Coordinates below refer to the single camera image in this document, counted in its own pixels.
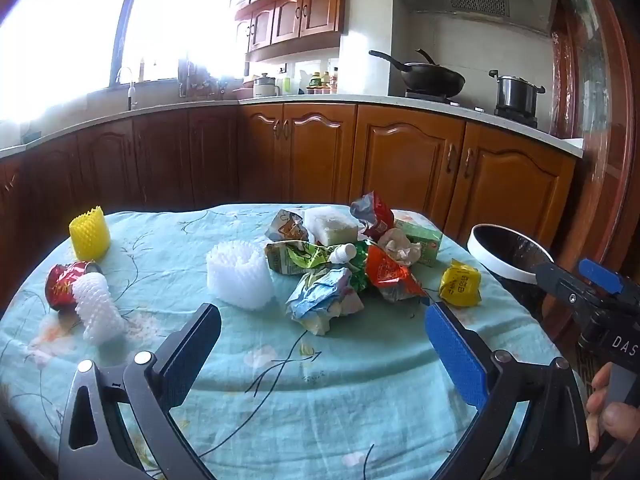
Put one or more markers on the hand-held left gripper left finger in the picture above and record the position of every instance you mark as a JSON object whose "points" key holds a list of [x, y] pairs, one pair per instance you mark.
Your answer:
{"points": [[192, 355]]}

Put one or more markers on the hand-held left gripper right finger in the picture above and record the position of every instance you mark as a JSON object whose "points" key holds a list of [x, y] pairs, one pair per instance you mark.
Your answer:
{"points": [[452, 350]]}

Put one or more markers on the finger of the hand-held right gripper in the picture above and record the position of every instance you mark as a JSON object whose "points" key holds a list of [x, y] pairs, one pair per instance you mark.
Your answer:
{"points": [[560, 282], [600, 275]]}

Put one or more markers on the white rimmed waste bin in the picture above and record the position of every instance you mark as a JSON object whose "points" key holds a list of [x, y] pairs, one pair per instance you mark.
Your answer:
{"points": [[510, 255]]}

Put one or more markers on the yellow wrapper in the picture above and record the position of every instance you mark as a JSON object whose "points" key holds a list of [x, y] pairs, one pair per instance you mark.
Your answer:
{"points": [[460, 285]]}

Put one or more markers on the large white foam fruit net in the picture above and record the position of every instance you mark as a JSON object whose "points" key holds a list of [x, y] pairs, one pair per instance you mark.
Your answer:
{"points": [[240, 275]]}

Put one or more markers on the red orange wrapper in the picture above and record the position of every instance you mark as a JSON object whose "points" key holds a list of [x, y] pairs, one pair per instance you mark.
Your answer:
{"points": [[390, 275]]}

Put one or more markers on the green carton box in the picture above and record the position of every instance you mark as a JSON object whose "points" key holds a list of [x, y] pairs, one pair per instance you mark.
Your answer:
{"points": [[425, 242]]}

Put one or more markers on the paper tissue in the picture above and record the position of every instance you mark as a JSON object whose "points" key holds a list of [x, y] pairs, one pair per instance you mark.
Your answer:
{"points": [[400, 247]]}

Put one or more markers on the blue white wrapper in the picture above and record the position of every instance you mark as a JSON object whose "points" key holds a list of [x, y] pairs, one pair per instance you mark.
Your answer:
{"points": [[322, 300]]}

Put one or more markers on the green milk carton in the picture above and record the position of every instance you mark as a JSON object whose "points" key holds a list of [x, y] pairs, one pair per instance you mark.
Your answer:
{"points": [[295, 257]]}

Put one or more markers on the small white plastic bottle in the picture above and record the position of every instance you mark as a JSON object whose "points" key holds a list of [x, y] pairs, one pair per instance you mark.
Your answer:
{"points": [[342, 254]]}

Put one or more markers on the cartoon print wrapper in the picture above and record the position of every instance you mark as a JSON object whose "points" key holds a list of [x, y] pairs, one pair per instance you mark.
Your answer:
{"points": [[287, 227]]}

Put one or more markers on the red package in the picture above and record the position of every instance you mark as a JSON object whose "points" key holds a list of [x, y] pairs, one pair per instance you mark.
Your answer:
{"points": [[372, 212]]}

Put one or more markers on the white sponge block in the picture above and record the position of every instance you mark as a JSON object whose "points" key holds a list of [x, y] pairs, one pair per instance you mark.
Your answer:
{"points": [[332, 227]]}

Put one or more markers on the person's right hand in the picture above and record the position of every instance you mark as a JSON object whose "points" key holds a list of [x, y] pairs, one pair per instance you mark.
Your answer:
{"points": [[620, 425]]}

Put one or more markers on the small white foam fruit net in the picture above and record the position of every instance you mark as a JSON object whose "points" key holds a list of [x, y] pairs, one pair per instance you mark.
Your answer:
{"points": [[97, 310]]}

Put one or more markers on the light blue floral tablecloth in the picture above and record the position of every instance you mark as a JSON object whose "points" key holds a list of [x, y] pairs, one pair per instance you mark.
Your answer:
{"points": [[300, 400]]}

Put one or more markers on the red crumpled can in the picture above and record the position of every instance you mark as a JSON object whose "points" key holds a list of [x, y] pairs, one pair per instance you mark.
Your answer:
{"points": [[62, 287]]}

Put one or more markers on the yellow foam fruit net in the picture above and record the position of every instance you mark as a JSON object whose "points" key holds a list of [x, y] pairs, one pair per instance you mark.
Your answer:
{"points": [[90, 235]]}

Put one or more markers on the steel cooking pot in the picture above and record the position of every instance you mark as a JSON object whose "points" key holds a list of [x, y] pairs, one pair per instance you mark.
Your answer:
{"points": [[515, 92]]}

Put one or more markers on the wooden lower cabinets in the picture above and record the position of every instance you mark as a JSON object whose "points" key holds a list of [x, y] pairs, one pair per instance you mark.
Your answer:
{"points": [[310, 150]]}

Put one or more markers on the wooden cabinets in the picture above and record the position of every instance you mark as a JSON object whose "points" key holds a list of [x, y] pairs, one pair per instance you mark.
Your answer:
{"points": [[310, 150], [300, 5]]}

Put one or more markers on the black wok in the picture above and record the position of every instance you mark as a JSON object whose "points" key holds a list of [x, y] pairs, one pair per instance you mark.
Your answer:
{"points": [[432, 80]]}

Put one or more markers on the white kitchen countertop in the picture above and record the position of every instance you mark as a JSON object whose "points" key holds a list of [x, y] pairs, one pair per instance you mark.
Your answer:
{"points": [[380, 101]]}

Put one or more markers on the pink bowl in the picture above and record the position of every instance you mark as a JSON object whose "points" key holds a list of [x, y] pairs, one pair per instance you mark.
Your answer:
{"points": [[242, 93]]}

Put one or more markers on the kitchen faucet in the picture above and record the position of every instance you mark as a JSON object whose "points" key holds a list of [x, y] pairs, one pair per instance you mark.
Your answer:
{"points": [[131, 95]]}

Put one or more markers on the white electric kettle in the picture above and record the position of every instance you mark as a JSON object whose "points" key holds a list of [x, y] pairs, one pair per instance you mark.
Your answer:
{"points": [[265, 87]]}

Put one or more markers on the green bottle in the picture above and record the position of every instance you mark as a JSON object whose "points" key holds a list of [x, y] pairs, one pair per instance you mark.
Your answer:
{"points": [[287, 86]]}

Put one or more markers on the condiment bottle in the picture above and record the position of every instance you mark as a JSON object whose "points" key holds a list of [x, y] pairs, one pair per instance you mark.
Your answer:
{"points": [[334, 81], [326, 84]]}

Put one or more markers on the condiment jar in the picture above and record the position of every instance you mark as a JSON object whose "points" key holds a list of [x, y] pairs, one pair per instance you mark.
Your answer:
{"points": [[315, 85]]}

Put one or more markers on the kitchen window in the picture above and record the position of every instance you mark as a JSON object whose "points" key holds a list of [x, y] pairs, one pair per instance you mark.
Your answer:
{"points": [[90, 25]]}

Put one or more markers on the wooden upper cabinets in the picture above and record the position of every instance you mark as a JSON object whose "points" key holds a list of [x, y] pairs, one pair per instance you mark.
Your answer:
{"points": [[300, 5]]}

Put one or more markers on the wooden door frame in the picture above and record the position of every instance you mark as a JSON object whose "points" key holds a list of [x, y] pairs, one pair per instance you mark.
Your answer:
{"points": [[600, 110]]}

